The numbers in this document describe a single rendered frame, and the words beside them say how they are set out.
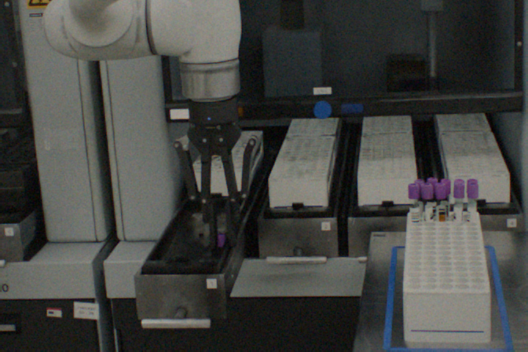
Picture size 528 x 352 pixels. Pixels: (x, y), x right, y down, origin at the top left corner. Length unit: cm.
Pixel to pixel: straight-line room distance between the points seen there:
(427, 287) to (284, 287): 56
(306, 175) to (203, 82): 33
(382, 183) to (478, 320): 55
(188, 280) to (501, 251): 46
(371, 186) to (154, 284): 43
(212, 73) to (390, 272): 39
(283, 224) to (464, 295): 57
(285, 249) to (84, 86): 46
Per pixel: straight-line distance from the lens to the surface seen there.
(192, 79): 149
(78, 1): 136
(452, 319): 120
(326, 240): 169
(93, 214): 185
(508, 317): 128
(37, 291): 183
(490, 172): 173
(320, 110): 168
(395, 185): 170
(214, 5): 146
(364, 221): 168
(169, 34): 147
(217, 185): 179
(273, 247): 171
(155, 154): 179
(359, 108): 169
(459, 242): 135
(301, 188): 170
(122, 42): 147
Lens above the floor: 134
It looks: 15 degrees down
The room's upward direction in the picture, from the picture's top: 4 degrees counter-clockwise
